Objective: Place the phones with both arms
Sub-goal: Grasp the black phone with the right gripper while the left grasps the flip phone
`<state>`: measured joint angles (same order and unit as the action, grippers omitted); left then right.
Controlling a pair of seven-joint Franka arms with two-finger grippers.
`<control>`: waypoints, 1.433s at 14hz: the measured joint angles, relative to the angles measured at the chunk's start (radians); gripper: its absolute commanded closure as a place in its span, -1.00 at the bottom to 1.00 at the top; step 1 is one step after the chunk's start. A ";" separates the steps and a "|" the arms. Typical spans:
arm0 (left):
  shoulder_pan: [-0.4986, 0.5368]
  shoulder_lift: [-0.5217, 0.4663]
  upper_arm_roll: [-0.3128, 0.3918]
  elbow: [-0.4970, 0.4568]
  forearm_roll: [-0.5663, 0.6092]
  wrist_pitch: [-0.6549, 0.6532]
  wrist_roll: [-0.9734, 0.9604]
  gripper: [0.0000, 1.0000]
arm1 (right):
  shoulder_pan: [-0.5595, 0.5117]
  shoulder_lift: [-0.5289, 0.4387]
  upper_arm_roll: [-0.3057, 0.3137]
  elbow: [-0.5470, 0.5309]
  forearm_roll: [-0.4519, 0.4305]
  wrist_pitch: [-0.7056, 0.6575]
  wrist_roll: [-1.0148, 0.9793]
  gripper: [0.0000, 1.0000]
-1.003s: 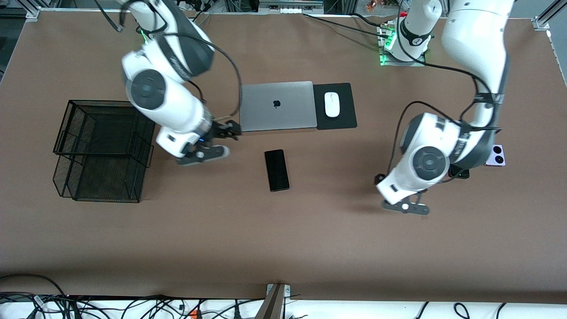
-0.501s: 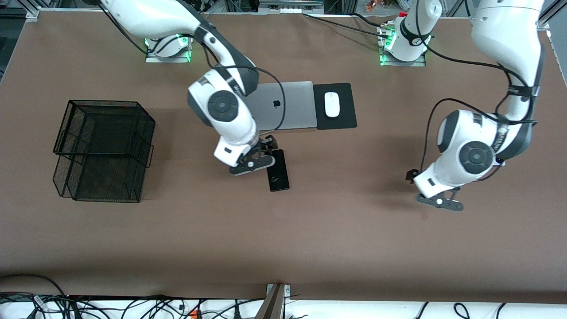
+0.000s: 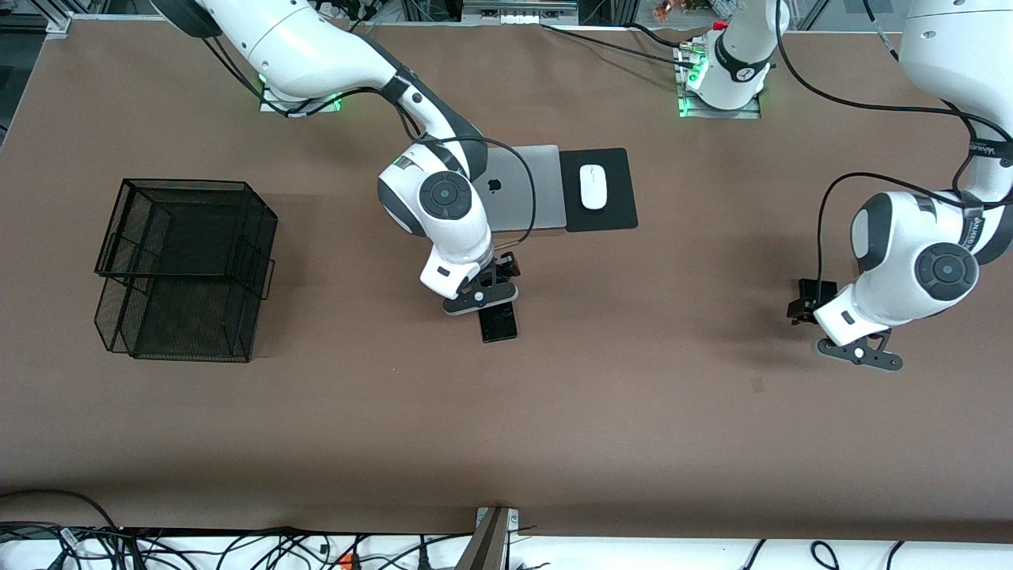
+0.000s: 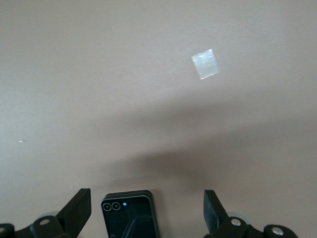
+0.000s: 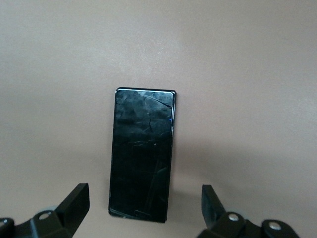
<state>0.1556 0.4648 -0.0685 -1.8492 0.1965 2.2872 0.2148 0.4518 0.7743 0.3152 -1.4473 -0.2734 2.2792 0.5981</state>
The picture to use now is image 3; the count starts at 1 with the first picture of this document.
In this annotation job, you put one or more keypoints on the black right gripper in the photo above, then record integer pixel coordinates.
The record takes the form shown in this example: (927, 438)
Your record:
(504, 267)

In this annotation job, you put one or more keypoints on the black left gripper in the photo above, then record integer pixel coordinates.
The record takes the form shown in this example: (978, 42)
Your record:
(810, 298)

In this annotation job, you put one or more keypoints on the black flip phone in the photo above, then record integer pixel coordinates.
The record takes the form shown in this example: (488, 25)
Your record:
(819, 290)

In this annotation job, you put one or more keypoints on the long black smartphone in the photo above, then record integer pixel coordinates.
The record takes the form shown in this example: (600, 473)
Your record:
(498, 324)

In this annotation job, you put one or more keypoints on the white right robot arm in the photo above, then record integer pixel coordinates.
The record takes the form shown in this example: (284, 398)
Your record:
(301, 47)

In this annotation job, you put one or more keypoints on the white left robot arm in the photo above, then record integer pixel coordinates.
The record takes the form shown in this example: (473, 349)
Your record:
(902, 245)

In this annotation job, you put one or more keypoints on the silver closed laptop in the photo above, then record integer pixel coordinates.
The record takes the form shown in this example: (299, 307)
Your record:
(538, 198)

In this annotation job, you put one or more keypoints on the white computer mouse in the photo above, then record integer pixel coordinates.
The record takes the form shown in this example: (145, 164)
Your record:
(593, 188)

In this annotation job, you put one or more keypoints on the black mouse pad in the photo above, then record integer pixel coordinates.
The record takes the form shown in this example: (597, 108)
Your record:
(617, 214)

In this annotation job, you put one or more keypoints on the grey power strip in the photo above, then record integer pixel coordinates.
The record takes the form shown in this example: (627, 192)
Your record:
(518, 16)

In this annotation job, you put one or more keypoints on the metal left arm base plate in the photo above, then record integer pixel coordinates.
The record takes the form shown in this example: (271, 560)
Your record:
(716, 114)

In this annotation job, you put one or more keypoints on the grey metal camera post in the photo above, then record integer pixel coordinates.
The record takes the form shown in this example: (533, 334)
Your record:
(491, 546)

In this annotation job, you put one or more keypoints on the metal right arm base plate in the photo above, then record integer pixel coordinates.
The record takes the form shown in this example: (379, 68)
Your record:
(277, 108)

